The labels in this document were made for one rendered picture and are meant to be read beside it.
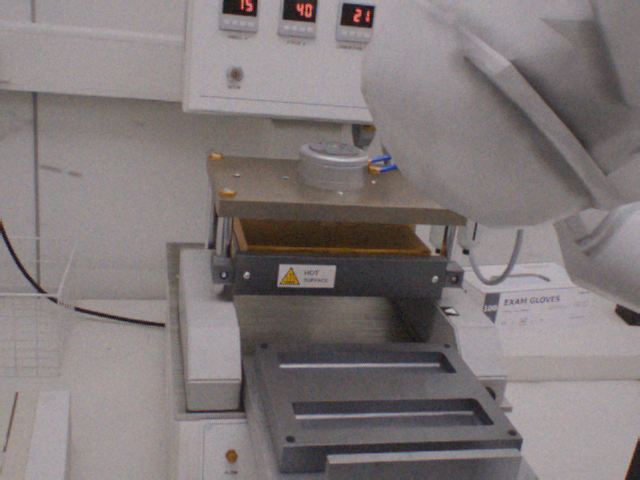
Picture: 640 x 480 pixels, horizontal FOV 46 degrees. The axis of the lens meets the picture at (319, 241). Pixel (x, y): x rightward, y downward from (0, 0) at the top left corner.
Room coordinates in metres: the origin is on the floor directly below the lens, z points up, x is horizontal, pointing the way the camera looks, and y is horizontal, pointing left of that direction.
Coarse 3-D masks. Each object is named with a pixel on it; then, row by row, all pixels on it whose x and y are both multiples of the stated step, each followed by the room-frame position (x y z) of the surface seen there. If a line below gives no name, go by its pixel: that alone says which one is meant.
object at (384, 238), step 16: (240, 224) 0.80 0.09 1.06; (256, 224) 0.81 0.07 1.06; (272, 224) 0.81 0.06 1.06; (288, 224) 0.82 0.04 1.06; (304, 224) 0.83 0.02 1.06; (320, 224) 0.83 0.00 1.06; (336, 224) 0.83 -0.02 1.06; (352, 224) 0.85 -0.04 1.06; (368, 224) 0.85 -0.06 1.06; (384, 224) 0.86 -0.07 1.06; (400, 224) 0.87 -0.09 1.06; (240, 240) 0.79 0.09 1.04; (256, 240) 0.75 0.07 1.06; (272, 240) 0.76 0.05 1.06; (288, 240) 0.77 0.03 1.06; (304, 240) 0.77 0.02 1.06; (320, 240) 0.78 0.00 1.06; (336, 240) 0.78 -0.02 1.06; (352, 240) 0.79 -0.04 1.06; (368, 240) 0.80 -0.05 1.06; (384, 240) 0.80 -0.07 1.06; (400, 240) 0.81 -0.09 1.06; (416, 240) 0.81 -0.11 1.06
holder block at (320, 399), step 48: (288, 384) 0.58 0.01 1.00; (336, 384) 0.59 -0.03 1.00; (384, 384) 0.60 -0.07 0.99; (432, 384) 0.61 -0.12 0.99; (480, 384) 0.62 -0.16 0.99; (288, 432) 0.51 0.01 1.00; (336, 432) 0.51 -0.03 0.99; (384, 432) 0.52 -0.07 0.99; (432, 432) 0.53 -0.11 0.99; (480, 432) 0.54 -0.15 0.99
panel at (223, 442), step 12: (204, 420) 0.61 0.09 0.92; (216, 420) 0.62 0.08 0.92; (228, 420) 0.62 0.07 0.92; (240, 420) 0.62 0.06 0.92; (204, 432) 0.61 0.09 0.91; (216, 432) 0.61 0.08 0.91; (228, 432) 0.61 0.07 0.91; (240, 432) 0.62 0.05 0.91; (204, 444) 0.61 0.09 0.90; (216, 444) 0.61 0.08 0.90; (228, 444) 0.61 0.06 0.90; (240, 444) 0.61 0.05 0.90; (204, 456) 0.60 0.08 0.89; (216, 456) 0.60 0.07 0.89; (228, 456) 0.60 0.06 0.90; (240, 456) 0.61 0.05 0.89; (252, 456) 0.61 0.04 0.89; (204, 468) 0.60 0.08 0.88; (216, 468) 0.60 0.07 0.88; (228, 468) 0.60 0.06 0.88; (240, 468) 0.60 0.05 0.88; (252, 468) 0.61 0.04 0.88
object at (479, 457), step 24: (264, 432) 0.54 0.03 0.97; (264, 456) 0.51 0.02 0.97; (336, 456) 0.46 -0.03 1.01; (360, 456) 0.46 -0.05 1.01; (384, 456) 0.47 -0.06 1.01; (408, 456) 0.47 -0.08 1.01; (432, 456) 0.47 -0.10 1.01; (456, 456) 0.48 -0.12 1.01; (480, 456) 0.48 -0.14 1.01; (504, 456) 0.48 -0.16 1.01
